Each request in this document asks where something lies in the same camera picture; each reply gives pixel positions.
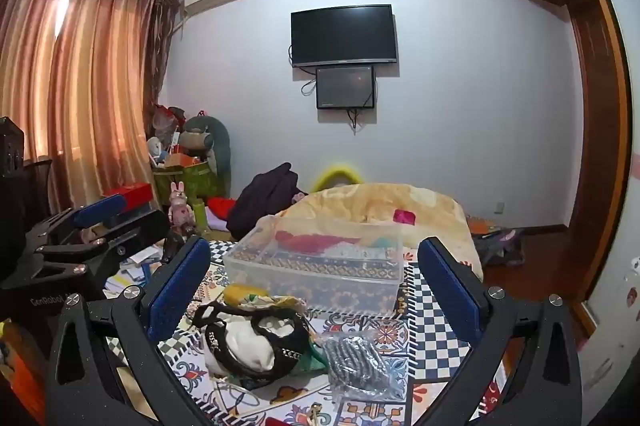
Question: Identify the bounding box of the white black-trimmed cloth pouch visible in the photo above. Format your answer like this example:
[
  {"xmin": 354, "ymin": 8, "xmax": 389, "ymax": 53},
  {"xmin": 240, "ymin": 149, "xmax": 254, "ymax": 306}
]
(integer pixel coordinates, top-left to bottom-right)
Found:
[{"xmin": 192, "ymin": 302, "xmax": 314, "ymax": 388}]

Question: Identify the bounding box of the floral patterned scrunchie cloth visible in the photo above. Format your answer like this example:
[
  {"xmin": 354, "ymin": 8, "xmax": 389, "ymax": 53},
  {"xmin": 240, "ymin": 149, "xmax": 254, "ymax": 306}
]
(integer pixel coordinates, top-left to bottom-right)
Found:
[{"xmin": 239, "ymin": 294, "xmax": 307, "ymax": 316}]

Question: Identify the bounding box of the green knitted cloth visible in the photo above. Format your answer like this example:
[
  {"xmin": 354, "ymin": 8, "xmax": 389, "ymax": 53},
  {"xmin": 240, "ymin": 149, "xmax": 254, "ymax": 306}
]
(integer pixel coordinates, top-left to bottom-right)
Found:
[{"xmin": 296, "ymin": 339, "xmax": 326, "ymax": 373}]

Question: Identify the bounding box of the black white braided cord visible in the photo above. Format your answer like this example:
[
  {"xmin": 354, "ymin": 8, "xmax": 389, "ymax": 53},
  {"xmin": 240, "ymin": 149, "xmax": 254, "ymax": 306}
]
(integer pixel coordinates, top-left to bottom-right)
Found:
[{"xmin": 316, "ymin": 329, "xmax": 409, "ymax": 402}]

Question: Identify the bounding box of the clear plastic storage box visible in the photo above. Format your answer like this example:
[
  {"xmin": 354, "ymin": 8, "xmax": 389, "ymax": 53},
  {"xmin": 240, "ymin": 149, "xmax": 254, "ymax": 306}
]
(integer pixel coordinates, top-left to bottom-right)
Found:
[{"xmin": 222, "ymin": 216, "xmax": 405, "ymax": 318}]

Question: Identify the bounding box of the red gift box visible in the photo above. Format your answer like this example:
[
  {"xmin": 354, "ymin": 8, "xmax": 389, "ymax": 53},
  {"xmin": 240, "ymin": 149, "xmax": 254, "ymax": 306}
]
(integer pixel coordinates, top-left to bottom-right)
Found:
[{"xmin": 103, "ymin": 182, "xmax": 153, "ymax": 212}]

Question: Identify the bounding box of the pink rabbit figurine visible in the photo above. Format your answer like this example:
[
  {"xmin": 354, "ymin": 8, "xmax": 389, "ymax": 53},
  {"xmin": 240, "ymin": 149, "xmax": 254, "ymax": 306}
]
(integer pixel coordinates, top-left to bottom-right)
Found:
[{"xmin": 168, "ymin": 181, "xmax": 195, "ymax": 228}]

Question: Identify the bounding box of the green bottle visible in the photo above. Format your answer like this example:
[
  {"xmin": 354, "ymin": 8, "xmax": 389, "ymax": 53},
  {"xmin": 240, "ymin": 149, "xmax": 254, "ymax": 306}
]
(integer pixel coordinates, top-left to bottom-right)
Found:
[{"xmin": 191, "ymin": 198, "xmax": 208, "ymax": 231}]

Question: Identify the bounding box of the green cardboard box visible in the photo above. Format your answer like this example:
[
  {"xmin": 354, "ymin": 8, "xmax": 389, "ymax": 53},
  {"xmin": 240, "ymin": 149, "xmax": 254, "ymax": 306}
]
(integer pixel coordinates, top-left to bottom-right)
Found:
[{"xmin": 152, "ymin": 163, "xmax": 226, "ymax": 206}]

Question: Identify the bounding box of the patterned patchwork tablecloth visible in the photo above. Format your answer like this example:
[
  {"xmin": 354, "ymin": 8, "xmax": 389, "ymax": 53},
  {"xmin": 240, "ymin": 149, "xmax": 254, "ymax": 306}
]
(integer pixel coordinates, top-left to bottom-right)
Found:
[{"xmin": 157, "ymin": 252, "xmax": 470, "ymax": 425}]

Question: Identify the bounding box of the grey plush toy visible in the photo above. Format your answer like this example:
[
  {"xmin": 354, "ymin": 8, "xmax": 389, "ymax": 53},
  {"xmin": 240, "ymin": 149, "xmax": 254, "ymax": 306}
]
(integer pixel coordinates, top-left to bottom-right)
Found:
[{"xmin": 179, "ymin": 111, "xmax": 231, "ymax": 196}]

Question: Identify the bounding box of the dark purple jacket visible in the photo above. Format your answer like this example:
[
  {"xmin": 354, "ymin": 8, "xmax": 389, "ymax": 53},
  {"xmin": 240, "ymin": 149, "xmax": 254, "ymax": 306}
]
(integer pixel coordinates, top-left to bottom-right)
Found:
[{"xmin": 227, "ymin": 163, "xmax": 304, "ymax": 241}]

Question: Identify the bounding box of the orange striped curtain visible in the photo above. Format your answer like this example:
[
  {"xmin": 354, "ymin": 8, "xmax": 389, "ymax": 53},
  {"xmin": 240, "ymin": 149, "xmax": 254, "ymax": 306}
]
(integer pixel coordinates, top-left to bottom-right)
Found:
[{"xmin": 1, "ymin": 0, "xmax": 156, "ymax": 210}]

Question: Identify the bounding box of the beige floral blanket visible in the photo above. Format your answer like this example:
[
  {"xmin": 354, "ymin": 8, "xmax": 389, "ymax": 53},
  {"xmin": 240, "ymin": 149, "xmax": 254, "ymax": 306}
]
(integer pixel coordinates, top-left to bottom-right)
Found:
[{"xmin": 278, "ymin": 183, "xmax": 484, "ymax": 280}]

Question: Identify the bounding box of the yellow fuzzy hoop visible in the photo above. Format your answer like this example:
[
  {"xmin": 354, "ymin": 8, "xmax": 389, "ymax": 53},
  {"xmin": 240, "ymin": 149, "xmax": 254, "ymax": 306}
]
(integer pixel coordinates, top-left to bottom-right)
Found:
[{"xmin": 311, "ymin": 164, "xmax": 363, "ymax": 192}]

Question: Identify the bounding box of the small wall monitor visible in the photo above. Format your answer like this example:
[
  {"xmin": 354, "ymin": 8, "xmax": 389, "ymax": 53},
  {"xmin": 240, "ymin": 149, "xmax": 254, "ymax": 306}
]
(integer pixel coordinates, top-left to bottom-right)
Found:
[{"xmin": 316, "ymin": 66, "xmax": 375, "ymax": 110}]

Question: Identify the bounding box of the wooden door frame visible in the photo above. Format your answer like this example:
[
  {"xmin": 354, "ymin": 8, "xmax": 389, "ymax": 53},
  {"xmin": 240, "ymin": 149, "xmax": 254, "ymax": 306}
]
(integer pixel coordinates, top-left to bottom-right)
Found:
[{"xmin": 567, "ymin": 0, "xmax": 631, "ymax": 336}]

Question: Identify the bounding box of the large wall television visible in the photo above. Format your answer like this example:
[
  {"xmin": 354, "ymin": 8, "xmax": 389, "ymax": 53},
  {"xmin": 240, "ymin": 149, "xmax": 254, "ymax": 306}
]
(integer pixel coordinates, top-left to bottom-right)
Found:
[{"xmin": 291, "ymin": 4, "xmax": 398, "ymax": 68}]

